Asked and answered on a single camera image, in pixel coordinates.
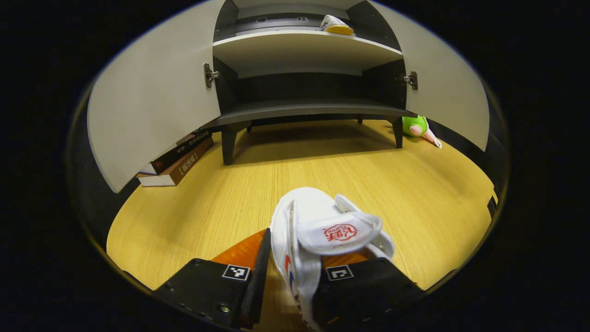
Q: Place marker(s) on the green and pink plush toy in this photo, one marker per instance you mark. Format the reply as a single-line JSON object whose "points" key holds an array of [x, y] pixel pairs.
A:
{"points": [[412, 125]]}

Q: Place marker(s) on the brown book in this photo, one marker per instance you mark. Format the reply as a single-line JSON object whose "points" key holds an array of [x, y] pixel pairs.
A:
{"points": [[184, 168]]}

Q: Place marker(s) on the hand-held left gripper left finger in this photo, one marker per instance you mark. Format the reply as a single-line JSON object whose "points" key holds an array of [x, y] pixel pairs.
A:
{"points": [[260, 286]]}

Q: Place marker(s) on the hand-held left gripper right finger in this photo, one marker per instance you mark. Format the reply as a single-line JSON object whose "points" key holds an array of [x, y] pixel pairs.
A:
{"points": [[368, 290]]}

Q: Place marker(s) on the grey shoe cabinet door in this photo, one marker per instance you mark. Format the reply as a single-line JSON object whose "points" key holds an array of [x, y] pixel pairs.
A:
{"points": [[447, 83], [152, 92]]}

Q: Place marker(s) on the grey shoe cabinet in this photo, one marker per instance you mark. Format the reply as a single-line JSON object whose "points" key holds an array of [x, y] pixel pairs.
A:
{"points": [[304, 50]]}

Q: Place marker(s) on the white shoe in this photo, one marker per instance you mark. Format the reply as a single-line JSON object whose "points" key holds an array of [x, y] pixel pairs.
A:
{"points": [[309, 216], [335, 25]]}

